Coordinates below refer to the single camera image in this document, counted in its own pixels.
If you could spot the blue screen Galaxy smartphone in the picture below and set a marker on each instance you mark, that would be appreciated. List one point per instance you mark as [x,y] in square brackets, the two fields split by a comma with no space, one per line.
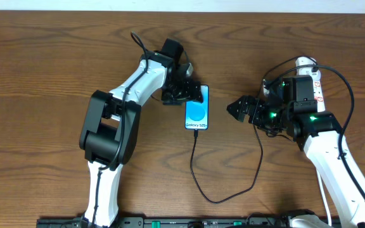
[196,114]

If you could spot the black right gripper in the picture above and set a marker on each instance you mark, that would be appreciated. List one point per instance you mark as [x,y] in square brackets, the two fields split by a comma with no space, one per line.
[253,111]

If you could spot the white power strip socket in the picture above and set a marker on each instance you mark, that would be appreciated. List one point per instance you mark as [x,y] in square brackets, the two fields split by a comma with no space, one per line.
[308,83]

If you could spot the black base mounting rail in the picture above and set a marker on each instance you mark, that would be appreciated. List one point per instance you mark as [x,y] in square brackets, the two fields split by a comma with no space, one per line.
[139,222]

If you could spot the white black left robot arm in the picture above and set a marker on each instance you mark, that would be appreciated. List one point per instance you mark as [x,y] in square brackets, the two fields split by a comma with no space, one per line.
[110,130]

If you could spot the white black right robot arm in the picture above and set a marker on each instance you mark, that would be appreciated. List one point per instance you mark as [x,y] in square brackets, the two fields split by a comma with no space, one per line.
[295,105]

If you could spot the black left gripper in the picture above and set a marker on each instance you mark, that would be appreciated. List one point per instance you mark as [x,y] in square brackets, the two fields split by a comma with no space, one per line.
[182,94]

